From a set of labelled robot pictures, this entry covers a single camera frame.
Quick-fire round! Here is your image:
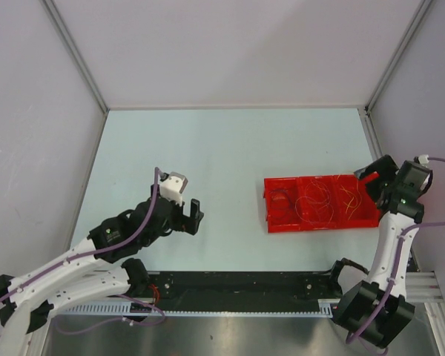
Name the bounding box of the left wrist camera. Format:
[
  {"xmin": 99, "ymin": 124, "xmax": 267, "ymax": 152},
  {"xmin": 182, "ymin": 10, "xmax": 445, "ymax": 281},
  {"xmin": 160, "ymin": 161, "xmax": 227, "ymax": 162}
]
[{"xmin": 159, "ymin": 171, "xmax": 188, "ymax": 206}]

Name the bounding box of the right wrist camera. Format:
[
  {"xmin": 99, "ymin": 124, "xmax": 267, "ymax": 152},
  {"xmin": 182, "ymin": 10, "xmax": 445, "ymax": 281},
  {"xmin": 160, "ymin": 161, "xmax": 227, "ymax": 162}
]
[{"xmin": 415, "ymin": 154, "xmax": 433, "ymax": 190}]

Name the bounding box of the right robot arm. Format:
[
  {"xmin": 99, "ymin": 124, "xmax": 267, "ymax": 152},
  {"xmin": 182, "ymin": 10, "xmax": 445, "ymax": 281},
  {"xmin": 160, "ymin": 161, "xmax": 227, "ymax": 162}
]
[{"xmin": 327, "ymin": 155, "xmax": 433, "ymax": 353}]

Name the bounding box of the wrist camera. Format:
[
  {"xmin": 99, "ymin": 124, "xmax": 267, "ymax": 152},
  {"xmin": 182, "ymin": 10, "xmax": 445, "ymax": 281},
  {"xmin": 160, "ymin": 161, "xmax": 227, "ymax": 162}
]
[
  {"xmin": 159, "ymin": 171, "xmax": 188, "ymax": 206},
  {"xmin": 415, "ymin": 154, "xmax": 433, "ymax": 190}
]

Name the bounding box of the grey slotted cable duct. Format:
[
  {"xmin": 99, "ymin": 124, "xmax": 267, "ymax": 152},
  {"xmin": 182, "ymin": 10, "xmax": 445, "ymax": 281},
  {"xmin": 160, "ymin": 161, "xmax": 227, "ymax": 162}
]
[{"xmin": 59, "ymin": 301, "xmax": 333, "ymax": 318}]

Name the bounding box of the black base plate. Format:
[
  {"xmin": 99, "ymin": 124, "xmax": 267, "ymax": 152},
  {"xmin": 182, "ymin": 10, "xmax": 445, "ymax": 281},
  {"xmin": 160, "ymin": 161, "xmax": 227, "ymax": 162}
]
[{"xmin": 130, "ymin": 271, "xmax": 341, "ymax": 314}]

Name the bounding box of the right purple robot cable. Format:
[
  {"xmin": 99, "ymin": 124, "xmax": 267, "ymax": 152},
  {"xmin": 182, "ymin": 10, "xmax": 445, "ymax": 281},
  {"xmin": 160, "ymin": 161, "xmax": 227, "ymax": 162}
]
[{"xmin": 346, "ymin": 157, "xmax": 445, "ymax": 352}]

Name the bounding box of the red plastic bin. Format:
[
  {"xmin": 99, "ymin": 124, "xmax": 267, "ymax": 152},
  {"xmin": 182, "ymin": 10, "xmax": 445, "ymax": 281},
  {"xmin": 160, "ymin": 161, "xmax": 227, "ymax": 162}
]
[{"xmin": 263, "ymin": 174, "xmax": 380, "ymax": 234}]

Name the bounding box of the black thin cable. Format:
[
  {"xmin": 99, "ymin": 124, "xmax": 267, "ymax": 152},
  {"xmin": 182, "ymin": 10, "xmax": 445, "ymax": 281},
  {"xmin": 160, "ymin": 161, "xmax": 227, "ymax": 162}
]
[{"xmin": 268, "ymin": 188, "xmax": 294, "ymax": 220}]

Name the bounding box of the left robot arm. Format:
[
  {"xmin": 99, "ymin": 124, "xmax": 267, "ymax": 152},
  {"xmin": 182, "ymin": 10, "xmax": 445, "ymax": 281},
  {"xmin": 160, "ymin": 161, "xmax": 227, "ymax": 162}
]
[{"xmin": 0, "ymin": 196, "xmax": 204, "ymax": 332}]

